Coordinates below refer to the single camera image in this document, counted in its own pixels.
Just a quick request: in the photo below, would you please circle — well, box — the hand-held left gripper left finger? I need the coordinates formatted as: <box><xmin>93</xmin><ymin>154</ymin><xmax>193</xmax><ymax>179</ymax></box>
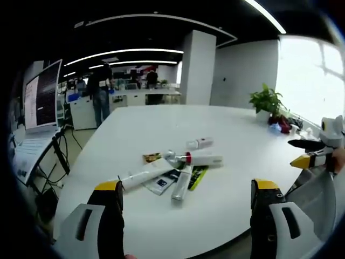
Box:
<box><xmin>55</xmin><ymin>180</ymin><xmax>126</xmax><ymax>259</ymax></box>

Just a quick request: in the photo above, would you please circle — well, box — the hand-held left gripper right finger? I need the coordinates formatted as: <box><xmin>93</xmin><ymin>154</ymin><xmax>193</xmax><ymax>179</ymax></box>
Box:
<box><xmin>250</xmin><ymin>178</ymin><xmax>311</xmax><ymax>259</ymax></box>

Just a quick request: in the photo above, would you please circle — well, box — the large white skincare tube silver cap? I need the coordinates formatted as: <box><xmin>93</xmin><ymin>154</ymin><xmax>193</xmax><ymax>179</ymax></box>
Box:
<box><xmin>107</xmin><ymin>149</ymin><xmax>178</xmax><ymax>191</ymax></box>

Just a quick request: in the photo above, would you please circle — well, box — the dark blue skincare sachet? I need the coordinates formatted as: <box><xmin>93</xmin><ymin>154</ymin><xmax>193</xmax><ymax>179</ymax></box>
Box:
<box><xmin>142</xmin><ymin>169</ymin><xmax>182</xmax><ymax>196</ymax></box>

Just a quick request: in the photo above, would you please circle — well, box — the yellow black skincare sachet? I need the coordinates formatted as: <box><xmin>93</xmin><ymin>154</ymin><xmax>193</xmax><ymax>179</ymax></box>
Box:
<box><xmin>142</xmin><ymin>153</ymin><xmax>163</xmax><ymax>164</ymax></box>

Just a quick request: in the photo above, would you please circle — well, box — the green black skincare sachet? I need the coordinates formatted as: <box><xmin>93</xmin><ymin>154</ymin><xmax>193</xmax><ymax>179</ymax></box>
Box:
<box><xmin>187</xmin><ymin>165</ymin><xmax>210</xmax><ymax>192</ymax></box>

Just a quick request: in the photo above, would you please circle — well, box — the slim white skincare tube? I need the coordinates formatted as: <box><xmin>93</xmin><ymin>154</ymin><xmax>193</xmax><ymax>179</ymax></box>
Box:
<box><xmin>170</xmin><ymin>164</ymin><xmax>194</xmax><ymax>201</ymax></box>

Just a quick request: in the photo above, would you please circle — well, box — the white skincare tube red collar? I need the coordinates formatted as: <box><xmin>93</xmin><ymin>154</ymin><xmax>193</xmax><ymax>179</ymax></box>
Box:
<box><xmin>176</xmin><ymin>151</ymin><xmax>224</xmax><ymax>167</ymax></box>

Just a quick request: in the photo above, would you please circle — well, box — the small white pink skincare bottle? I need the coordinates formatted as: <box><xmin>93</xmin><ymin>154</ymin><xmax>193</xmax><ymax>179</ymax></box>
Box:
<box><xmin>185</xmin><ymin>137</ymin><xmax>215</xmax><ymax>150</ymax></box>

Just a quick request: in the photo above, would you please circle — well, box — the person's right hand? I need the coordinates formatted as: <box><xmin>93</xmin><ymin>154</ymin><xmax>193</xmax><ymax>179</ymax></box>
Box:
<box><xmin>330</xmin><ymin>147</ymin><xmax>345</xmax><ymax>176</ymax></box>

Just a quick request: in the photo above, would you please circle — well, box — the dark red cloth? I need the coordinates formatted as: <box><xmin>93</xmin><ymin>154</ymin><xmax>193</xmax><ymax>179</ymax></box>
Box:
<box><xmin>267</xmin><ymin>114</ymin><xmax>293</xmax><ymax>134</ymax></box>

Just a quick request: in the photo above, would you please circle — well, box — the green potted plant white pot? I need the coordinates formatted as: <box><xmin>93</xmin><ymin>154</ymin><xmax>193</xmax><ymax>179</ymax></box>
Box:
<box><xmin>249</xmin><ymin>83</ymin><xmax>291</xmax><ymax>121</ymax></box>

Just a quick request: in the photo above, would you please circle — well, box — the white laptop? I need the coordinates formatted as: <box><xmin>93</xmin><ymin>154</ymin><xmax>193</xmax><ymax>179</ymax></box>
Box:
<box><xmin>11</xmin><ymin>128</ymin><xmax>61</xmax><ymax>185</ymax></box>

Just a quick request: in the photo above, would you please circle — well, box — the white cabinet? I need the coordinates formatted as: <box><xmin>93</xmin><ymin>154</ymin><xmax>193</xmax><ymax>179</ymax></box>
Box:
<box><xmin>65</xmin><ymin>93</ymin><xmax>98</xmax><ymax>131</ymax></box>

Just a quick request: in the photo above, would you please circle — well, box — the long white counter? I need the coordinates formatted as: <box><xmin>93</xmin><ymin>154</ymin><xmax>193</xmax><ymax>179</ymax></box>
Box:
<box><xmin>109</xmin><ymin>89</ymin><xmax>182</xmax><ymax>109</ymax></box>

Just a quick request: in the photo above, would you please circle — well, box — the computer monitor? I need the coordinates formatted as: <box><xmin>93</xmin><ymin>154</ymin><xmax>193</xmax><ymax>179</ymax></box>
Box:
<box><xmin>23</xmin><ymin>59</ymin><xmax>63</xmax><ymax>133</ymax></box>

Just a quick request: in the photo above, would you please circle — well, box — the long ceiling light strip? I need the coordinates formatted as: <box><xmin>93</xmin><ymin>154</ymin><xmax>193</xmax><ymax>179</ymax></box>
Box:
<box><xmin>64</xmin><ymin>48</ymin><xmax>184</xmax><ymax>67</ymax></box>

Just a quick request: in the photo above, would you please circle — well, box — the black cable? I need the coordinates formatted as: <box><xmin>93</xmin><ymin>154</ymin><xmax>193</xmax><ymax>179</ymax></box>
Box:
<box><xmin>69</xmin><ymin>127</ymin><xmax>84</xmax><ymax>151</ymax></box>

